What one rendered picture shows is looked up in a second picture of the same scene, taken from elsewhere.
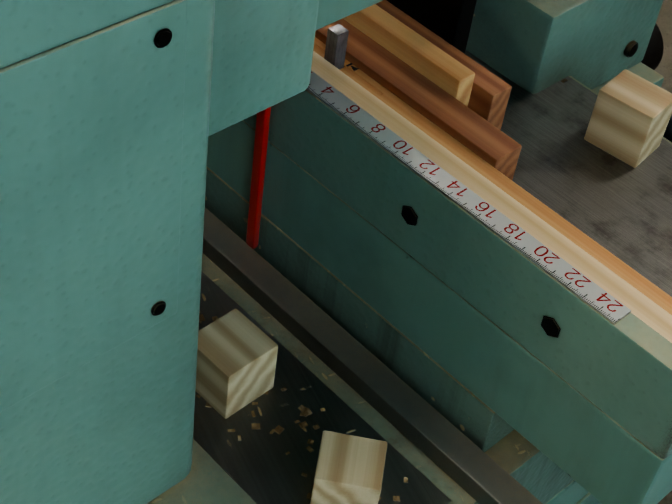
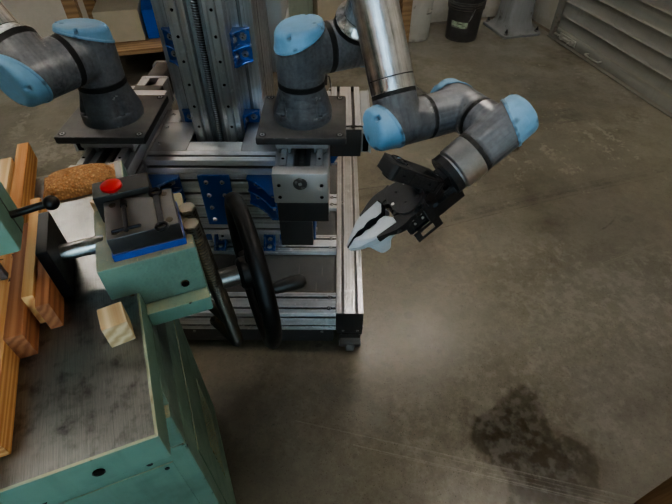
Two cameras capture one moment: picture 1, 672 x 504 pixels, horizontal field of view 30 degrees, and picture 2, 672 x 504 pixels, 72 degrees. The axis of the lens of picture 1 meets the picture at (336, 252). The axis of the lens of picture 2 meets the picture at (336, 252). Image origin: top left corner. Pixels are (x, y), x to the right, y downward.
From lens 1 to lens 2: 0.74 m
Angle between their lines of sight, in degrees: 19
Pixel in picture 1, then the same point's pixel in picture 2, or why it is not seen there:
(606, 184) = (90, 353)
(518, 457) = not seen: hidden behind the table
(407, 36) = (27, 271)
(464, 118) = (15, 315)
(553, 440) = not seen: outside the picture
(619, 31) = (167, 276)
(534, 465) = not seen: hidden behind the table
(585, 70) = (151, 291)
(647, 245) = (71, 390)
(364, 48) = (19, 272)
